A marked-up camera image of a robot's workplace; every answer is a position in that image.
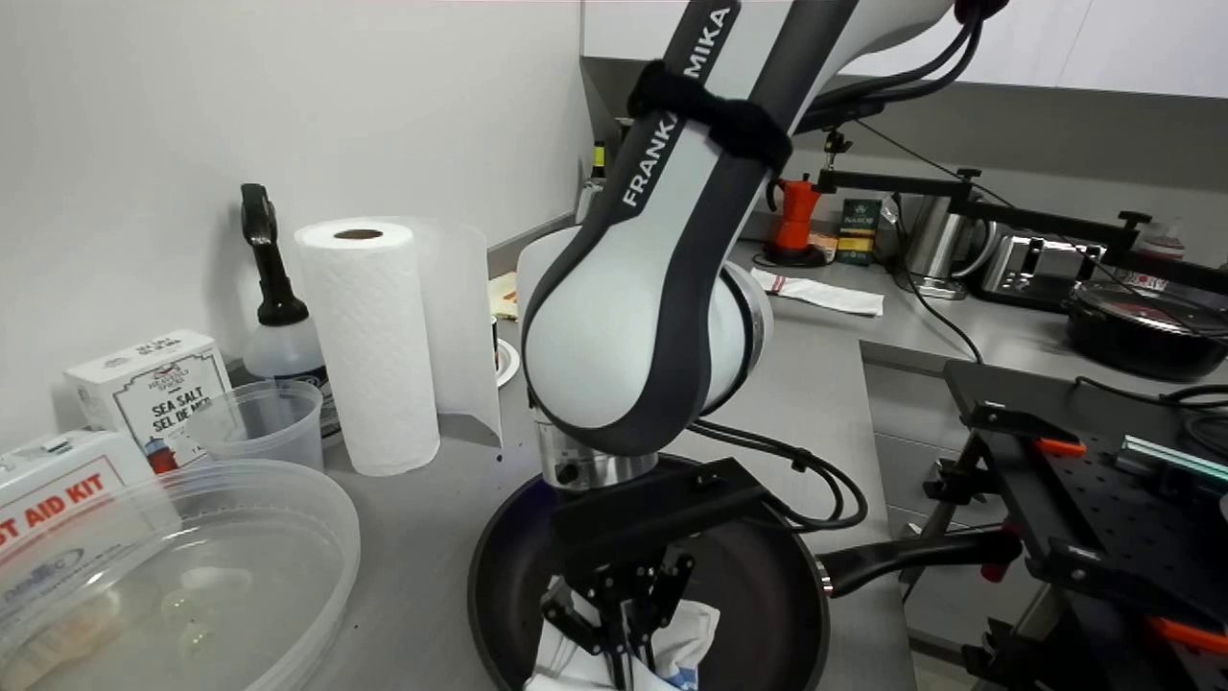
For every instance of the silver toaster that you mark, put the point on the silver toaster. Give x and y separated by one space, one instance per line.
1042 268

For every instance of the silver kettle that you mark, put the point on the silver kettle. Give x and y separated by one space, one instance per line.
943 245

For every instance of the black frying pan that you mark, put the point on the black frying pan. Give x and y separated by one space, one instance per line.
768 600

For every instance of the white sea salt box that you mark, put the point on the white sea salt box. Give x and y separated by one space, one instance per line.
159 399

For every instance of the green yellow box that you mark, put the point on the green yellow box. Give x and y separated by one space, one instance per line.
866 231

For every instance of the large clear plastic bowl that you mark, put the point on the large clear plastic bowl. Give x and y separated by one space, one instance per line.
233 600

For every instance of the white paper towel roll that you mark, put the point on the white paper towel roll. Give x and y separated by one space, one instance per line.
370 349

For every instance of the small clear plastic container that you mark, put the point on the small clear plastic container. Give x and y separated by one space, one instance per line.
274 424

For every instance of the spray bottle with black trigger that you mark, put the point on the spray bottle with black trigger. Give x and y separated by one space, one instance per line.
274 300

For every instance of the red kettle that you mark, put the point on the red kettle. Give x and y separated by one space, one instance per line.
797 216

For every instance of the folded white cloth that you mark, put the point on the folded white cloth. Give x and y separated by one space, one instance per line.
818 294

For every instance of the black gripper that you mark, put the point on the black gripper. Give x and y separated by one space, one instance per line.
627 538

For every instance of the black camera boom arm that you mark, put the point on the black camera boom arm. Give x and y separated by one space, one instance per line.
1024 221

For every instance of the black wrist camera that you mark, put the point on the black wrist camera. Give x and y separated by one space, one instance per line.
723 496

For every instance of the black breadboard cart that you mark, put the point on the black breadboard cart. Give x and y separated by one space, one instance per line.
1127 513

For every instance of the white cabinet door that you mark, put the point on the white cabinet door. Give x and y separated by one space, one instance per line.
627 24
1127 39

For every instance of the white first aid kit box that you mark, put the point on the white first aid kit box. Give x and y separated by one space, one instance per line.
64 501

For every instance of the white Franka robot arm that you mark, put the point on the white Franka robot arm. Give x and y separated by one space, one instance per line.
637 331

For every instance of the black round hot plate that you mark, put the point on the black round hot plate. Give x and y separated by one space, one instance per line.
1139 331

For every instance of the white cloth with blue stripes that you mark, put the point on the white cloth with blue stripes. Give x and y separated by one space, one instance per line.
683 641

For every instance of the white round tray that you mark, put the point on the white round tray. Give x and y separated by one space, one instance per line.
504 362

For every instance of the small clear bottle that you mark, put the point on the small clear bottle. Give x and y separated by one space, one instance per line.
595 194

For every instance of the green lit device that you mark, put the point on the green lit device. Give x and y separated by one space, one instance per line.
1172 458

